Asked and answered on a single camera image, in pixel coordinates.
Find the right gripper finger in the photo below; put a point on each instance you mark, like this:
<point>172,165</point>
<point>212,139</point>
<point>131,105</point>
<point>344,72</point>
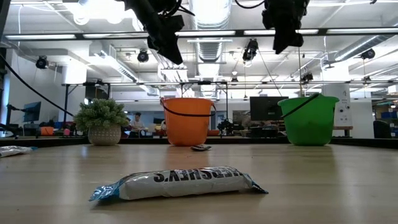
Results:
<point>297,35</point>
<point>280,37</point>

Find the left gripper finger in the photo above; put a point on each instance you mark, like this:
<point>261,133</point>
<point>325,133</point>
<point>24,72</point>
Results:
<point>161,46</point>
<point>177,46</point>

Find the white blue Hershey's bar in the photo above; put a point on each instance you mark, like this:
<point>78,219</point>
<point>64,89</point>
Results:
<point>174,183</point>
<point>14,151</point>

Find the black background robot arm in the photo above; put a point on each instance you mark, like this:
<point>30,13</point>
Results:
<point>226,127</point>

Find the white LED light bar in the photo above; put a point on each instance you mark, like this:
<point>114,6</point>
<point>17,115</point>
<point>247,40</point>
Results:
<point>115,35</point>
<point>40,37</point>
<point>370,30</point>
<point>258,32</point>
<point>205,33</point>

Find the black computer monitor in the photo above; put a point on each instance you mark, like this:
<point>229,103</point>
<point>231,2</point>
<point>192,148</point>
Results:
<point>32,112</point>
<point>267,108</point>

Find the person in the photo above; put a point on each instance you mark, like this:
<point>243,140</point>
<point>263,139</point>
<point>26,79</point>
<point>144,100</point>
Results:
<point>136,124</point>

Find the orange plastic bucket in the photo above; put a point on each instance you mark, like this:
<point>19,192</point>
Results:
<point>186,127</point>

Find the green plastic bucket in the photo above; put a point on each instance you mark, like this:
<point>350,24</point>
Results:
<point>308,124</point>

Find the green potted plant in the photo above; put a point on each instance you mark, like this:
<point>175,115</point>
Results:
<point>102,124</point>

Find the brown Hershey's chocolate bar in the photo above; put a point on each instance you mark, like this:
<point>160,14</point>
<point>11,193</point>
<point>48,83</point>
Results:
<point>200,147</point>

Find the black office chair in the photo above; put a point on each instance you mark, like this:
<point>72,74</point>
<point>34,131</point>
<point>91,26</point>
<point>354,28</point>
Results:
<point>381,129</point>

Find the small orange background bucket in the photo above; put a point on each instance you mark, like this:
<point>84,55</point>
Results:
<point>47,130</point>

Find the black ceiling camera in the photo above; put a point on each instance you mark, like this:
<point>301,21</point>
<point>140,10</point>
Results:
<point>308,76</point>
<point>368,53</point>
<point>250,49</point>
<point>143,56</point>
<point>42,62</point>

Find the silver ventilation duct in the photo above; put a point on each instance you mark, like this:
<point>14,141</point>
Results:
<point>210,49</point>

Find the black background rig frame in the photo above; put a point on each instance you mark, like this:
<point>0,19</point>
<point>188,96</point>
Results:
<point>140,83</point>

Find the black aluminium rig frame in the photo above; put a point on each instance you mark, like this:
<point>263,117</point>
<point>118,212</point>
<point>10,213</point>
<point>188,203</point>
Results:
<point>93,35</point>

